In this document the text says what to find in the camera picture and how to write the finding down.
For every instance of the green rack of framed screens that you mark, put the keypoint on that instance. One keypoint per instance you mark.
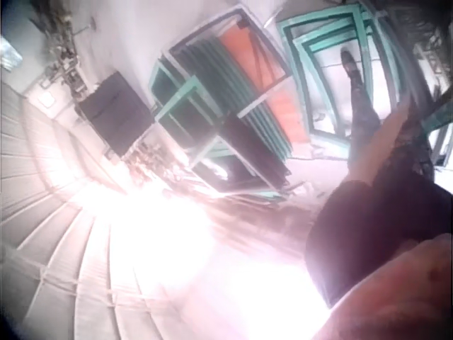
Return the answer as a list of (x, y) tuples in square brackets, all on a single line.
[(226, 106)]

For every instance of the heap of small metal parts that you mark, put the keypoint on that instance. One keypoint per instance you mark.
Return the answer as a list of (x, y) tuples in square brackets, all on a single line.
[(159, 161)]

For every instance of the black cabinet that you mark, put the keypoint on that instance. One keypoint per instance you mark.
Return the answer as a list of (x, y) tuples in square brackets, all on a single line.
[(115, 113)]

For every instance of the person's legs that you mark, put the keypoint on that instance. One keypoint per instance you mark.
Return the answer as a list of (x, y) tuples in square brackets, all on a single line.
[(362, 106)]

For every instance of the stack of green metal frames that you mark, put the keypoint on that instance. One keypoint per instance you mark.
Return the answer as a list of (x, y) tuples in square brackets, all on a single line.
[(318, 39)]

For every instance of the green metal bar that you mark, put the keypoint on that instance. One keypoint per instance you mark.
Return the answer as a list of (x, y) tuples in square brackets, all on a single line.
[(437, 118)]

